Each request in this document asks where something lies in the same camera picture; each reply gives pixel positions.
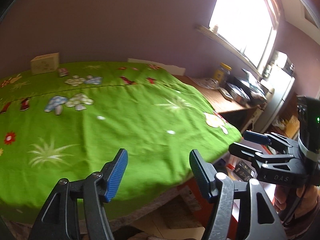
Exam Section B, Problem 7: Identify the red white small box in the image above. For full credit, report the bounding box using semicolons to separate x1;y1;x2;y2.
57;68;69;77

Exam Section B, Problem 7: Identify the beige cardboard box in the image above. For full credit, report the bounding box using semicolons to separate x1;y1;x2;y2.
30;53;60;75

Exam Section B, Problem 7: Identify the black gold box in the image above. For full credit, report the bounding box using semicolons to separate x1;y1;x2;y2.
233;161;255;182

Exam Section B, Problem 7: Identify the person's right hand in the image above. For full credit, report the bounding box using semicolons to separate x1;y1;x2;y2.
272;185;319;231

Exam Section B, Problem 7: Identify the orange storage box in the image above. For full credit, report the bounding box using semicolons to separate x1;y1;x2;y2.
176;152;266;240

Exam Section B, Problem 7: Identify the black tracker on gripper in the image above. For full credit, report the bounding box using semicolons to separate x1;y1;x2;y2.
297;95;319;163

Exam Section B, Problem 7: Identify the green mushroom bed sheet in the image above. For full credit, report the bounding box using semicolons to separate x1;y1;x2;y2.
1;62;241;224

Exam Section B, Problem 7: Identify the wooden side desk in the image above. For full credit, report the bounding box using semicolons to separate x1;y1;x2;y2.
174;75;258;113

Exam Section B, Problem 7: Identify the metal tray on desk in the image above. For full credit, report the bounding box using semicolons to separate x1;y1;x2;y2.
225;82;250;106

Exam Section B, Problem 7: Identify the white refrigerator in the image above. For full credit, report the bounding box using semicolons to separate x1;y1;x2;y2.
253;50;295;133

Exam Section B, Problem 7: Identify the plastic bag on desk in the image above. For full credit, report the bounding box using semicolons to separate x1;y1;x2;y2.
191;78;220;90

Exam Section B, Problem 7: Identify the yellow lid jar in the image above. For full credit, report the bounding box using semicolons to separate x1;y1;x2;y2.
213;62;232;85

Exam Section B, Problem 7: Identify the window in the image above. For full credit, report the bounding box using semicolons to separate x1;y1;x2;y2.
196;0;281;75

